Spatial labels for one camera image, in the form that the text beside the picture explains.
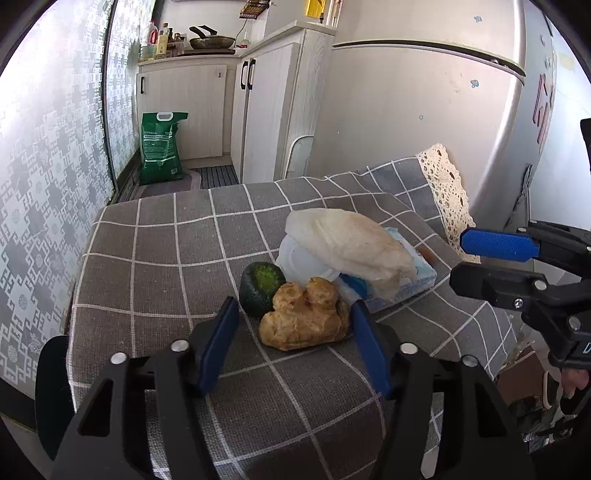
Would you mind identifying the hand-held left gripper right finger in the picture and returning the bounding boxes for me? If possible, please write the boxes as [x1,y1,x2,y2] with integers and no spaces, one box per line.
[350,299,536,480]

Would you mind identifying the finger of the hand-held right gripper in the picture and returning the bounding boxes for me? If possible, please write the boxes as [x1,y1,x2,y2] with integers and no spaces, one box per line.
[450,263,591,320]
[460,220,591,278]

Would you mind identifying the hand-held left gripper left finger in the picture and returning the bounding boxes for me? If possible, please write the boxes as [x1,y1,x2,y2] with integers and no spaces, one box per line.
[50,295,241,480]

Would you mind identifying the green squash piece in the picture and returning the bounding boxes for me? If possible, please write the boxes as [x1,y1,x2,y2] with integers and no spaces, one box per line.
[239,261,287,318]

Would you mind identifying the ginger root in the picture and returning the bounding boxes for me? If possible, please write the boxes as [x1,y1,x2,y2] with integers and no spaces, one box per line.
[259,277,352,352]

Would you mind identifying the white plastic container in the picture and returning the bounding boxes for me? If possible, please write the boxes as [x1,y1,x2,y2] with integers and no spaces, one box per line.
[276,235,342,289]

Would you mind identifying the dark green trash bin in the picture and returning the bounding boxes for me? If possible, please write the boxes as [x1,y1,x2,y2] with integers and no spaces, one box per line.
[34,335,77,457]

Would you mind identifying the person's right hand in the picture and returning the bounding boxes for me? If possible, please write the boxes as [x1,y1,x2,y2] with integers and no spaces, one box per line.
[560,368,591,402]

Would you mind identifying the blue tissue pack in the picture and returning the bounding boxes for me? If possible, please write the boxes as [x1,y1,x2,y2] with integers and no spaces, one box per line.
[339,226,438,311]

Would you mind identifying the cream lace cloth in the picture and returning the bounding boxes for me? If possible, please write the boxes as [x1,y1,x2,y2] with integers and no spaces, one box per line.
[416,144,482,265]

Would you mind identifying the grey checked tablecloth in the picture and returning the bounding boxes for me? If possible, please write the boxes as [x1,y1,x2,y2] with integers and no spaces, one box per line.
[67,157,519,480]

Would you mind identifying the red fridge sticker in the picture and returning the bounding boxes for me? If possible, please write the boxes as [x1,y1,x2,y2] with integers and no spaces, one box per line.
[533,76,555,145]

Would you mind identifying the striped grey floor runner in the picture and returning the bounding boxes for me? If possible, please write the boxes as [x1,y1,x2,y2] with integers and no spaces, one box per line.
[191,165,241,190]

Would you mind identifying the silver refrigerator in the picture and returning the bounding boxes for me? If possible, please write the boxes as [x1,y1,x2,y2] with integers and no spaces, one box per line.
[309,0,570,241]

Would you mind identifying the oval grey floor mat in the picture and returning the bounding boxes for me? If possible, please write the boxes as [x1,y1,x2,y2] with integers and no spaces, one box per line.
[139,167,204,199]

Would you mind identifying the white folded table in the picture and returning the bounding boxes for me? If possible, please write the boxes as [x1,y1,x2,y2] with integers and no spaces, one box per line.
[285,135,315,179]

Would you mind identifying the green rice bag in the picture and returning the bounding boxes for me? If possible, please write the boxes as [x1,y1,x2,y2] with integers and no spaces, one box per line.
[139,112,189,185]

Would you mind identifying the white single-door kitchen cabinet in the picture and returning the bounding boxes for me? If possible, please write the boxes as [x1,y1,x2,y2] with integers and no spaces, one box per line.
[136,54,238,161]

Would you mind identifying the white double-door kitchen cabinet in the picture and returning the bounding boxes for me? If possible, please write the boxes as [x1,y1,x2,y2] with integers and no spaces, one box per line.
[230,28,335,184]

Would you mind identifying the frying pan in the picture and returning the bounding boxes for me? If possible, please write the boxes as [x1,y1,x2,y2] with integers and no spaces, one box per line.
[188,25,236,50]

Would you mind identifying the clear oil bottle red cap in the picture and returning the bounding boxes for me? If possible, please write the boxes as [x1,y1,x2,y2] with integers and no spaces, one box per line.
[141,21,160,62]

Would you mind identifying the wall spice rack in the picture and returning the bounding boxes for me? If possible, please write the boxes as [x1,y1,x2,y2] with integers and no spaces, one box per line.
[239,0,269,19]

